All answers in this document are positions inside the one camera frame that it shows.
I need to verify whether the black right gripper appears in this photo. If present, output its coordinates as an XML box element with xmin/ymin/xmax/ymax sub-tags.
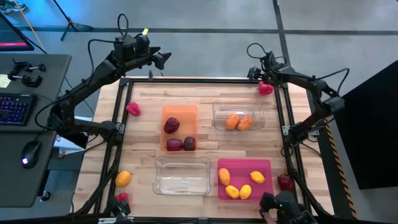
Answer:
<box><xmin>247</xmin><ymin>51</ymin><xmax>289</xmax><ymax>87</ymax></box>

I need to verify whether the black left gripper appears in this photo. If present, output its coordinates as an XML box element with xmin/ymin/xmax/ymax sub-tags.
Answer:
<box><xmin>123</xmin><ymin>33</ymin><xmax>173</xmax><ymax>71</ymax></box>

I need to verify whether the orange fruit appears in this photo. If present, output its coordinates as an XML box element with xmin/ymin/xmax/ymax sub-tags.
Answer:
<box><xmin>115</xmin><ymin>170</ymin><xmax>132</xmax><ymax>188</ymax></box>
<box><xmin>224</xmin><ymin>113</ymin><xmax>240</xmax><ymax>131</ymax></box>
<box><xmin>237</xmin><ymin>115</ymin><xmax>254</xmax><ymax>132</ymax></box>

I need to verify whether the dark red round fruit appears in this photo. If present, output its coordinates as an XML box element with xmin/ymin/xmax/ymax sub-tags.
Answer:
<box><xmin>165</xmin><ymin>138</ymin><xmax>184</xmax><ymax>152</ymax></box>
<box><xmin>183</xmin><ymin>136</ymin><xmax>197</xmax><ymax>152</ymax></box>
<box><xmin>163</xmin><ymin>116</ymin><xmax>181</xmax><ymax>134</ymax></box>

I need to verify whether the yellow lemon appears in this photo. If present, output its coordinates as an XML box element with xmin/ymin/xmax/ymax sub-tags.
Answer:
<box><xmin>224</xmin><ymin>184</ymin><xmax>241</xmax><ymax>200</ymax></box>
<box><xmin>239</xmin><ymin>184</ymin><xmax>252</xmax><ymax>200</ymax></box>
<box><xmin>249</xmin><ymin>170</ymin><xmax>266</xmax><ymax>185</ymax></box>
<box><xmin>218</xmin><ymin>167</ymin><xmax>231</xmax><ymax>187</ymax></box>

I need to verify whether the clear plastic bin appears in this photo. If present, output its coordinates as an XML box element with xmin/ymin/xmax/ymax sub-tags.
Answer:
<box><xmin>212</xmin><ymin>99</ymin><xmax>266</xmax><ymax>133</ymax></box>
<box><xmin>152</xmin><ymin>155</ymin><xmax>212</xmax><ymax>197</ymax></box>

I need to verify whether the orange translucent plastic bin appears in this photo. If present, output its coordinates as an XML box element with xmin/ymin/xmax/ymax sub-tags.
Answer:
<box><xmin>159</xmin><ymin>104</ymin><xmax>199</xmax><ymax>154</ymax></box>

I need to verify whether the black tripod stand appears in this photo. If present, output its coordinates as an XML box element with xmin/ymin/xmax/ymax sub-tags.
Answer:
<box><xmin>51</xmin><ymin>0</ymin><xmax>94</xmax><ymax>42</ymax></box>

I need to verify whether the pink translucent plastic bin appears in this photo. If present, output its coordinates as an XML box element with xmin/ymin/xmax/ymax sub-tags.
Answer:
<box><xmin>216</xmin><ymin>158</ymin><xmax>275</xmax><ymax>201</ymax></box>

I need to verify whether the black yellow hazard tape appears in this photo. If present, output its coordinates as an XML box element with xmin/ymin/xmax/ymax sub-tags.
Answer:
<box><xmin>312</xmin><ymin>80</ymin><xmax>358</xmax><ymax>220</ymax></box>

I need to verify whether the white paper sheet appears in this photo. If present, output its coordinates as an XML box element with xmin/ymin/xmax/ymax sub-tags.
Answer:
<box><xmin>54</xmin><ymin>116</ymin><xmax>87</xmax><ymax>157</ymax></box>

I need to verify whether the thin orange rod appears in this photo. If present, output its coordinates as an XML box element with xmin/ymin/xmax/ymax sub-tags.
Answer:
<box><xmin>12</xmin><ymin>0</ymin><xmax>46</xmax><ymax>50</ymax></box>

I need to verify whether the black screw clamp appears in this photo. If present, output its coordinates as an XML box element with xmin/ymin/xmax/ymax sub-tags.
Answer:
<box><xmin>7</xmin><ymin>71</ymin><xmax>44</xmax><ymax>89</ymax></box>
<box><xmin>11</xmin><ymin>58</ymin><xmax>47</xmax><ymax>73</ymax></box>

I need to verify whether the black floor mat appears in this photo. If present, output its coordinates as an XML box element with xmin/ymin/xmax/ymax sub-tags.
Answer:
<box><xmin>340</xmin><ymin>60</ymin><xmax>398</xmax><ymax>190</ymax></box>

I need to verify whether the black computer monitor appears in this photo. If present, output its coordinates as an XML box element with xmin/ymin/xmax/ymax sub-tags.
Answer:
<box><xmin>0</xmin><ymin>12</ymin><xmax>35</xmax><ymax>52</ymax></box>

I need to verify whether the person's shoe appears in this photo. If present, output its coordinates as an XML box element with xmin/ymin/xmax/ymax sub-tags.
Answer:
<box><xmin>0</xmin><ymin>0</ymin><xmax>27</xmax><ymax>13</ymax></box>

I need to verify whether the black backlit keyboard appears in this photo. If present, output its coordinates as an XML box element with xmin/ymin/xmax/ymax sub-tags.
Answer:
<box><xmin>0</xmin><ymin>92</ymin><xmax>39</xmax><ymax>126</ymax></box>

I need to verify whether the pale yellow sticky note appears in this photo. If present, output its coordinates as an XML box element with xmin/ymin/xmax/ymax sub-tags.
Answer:
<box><xmin>0</xmin><ymin>73</ymin><xmax>12</xmax><ymax>89</ymax></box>

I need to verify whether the black computer mouse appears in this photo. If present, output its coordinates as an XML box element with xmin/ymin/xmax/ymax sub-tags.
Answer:
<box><xmin>20</xmin><ymin>140</ymin><xmax>42</xmax><ymax>170</ymax></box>

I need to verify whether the dark grey desk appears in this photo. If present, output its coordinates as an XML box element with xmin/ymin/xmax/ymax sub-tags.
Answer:
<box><xmin>0</xmin><ymin>53</ymin><xmax>73</xmax><ymax>208</ymax></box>

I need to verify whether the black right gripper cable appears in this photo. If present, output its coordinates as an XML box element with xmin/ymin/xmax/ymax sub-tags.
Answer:
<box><xmin>246</xmin><ymin>42</ymin><xmax>269</xmax><ymax>60</ymax></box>

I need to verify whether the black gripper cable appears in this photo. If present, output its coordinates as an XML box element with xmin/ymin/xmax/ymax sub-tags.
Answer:
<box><xmin>246</xmin><ymin>42</ymin><xmax>269</xmax><ymax>60</ymax></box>
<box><xmin>117</xmin><ymin>12</ymin><xmax>129</xmax><ymax>39</ymax></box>

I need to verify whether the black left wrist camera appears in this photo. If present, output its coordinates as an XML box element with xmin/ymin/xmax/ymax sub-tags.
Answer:
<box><xmin>113</xmin><ymin>34</ymin><xmax>137</xmax><ymax>55</ymax></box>

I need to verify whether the black aluminium table frame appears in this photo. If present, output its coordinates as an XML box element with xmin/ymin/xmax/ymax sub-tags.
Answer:
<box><xmin>67</xmin><ymin>76</ymin><xmax>335</xmax><ymax>224</ymax></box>

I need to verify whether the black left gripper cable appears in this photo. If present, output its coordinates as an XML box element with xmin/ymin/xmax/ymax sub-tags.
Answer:
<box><xmin>117</xmin><ymin>12</ymin><xmax>129</xmax><ymax>39</ymax></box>

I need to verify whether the silver metal bracket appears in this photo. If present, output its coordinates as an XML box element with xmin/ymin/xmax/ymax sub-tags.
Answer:
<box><xmin>98</xmin><ymin>217</ymin><xmax>135</xmax><ymax>224</ymax></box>

